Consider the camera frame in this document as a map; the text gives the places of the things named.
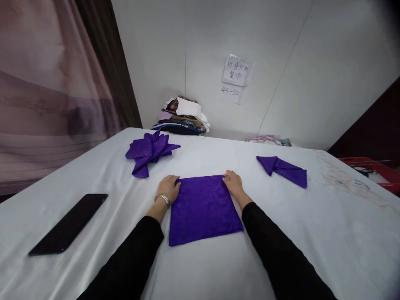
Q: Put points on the person's left fingers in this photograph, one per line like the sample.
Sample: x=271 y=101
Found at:
x=173 y=178

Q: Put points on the pile of loose purple napkins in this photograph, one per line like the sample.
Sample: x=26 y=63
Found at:
x=150 y=152

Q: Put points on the white tablecloth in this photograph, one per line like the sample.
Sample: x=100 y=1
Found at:
x=200 y=218

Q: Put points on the white paper wall sign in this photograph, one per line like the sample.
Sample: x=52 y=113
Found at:
x=236 y=78

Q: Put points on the person's right hand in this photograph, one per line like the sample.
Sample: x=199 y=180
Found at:
x=236 y=186

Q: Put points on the person's left hand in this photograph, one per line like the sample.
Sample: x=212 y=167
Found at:
x=168 y=187

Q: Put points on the triangular folded purple napkin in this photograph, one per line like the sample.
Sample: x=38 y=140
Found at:
x=282 y=170

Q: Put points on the person's right fingers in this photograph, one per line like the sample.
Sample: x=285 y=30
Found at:
x=232 y=173

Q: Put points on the brown curtain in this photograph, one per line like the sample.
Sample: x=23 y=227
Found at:
x=62 y=90

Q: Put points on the pastel crumpled cloths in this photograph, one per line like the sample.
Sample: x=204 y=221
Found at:
x=270 y=140

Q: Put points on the pile of assorted folded fabrics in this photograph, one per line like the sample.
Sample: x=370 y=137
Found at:
x=184 y=117

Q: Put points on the person's right thumb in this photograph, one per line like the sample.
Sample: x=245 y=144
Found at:
x=225 y=181

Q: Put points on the red plastic basket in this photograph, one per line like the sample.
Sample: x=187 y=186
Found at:
x=373 y=172

